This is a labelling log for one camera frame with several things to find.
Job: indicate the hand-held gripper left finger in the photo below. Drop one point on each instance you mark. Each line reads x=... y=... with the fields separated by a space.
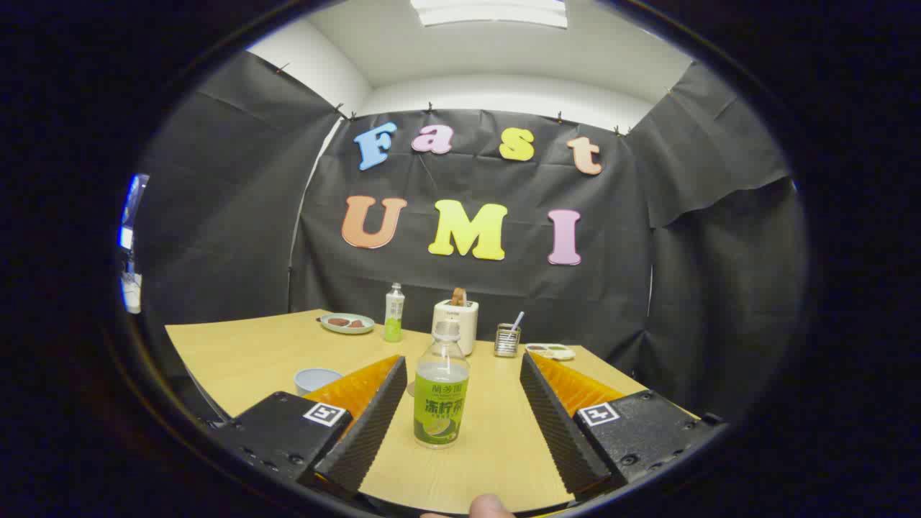
x=374 y=424

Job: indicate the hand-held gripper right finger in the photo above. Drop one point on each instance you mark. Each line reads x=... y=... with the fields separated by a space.
x=554 y=424

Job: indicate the clear juice bottle green label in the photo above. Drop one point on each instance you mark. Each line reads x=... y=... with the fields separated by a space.
x=440 y=417

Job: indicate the pale grey cup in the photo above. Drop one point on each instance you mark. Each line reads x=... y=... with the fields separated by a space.
x=315 y=380

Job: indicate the small white-capped green bottle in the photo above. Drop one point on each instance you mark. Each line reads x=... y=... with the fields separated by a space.
x=393 y=313

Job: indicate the white divided tray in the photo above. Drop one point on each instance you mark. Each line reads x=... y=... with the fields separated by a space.
x=550 y=352

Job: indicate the metal mesh holder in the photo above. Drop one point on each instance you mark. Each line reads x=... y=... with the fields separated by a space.
x=506 y=342

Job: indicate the pale green plate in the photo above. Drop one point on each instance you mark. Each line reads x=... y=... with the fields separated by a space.
x=347 y=328

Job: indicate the white spoon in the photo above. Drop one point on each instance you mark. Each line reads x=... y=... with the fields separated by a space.
x=516 y=321

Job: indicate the white toaster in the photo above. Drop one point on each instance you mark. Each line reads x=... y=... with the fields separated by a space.
x=457 y=324

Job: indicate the wooden table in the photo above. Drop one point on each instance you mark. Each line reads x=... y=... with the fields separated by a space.
x=245 y=360

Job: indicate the brown bread slice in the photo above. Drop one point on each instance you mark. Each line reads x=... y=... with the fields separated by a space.
x=458 y=296

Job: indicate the ceiling light panel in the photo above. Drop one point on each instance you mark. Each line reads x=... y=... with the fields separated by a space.
x=489 y=13

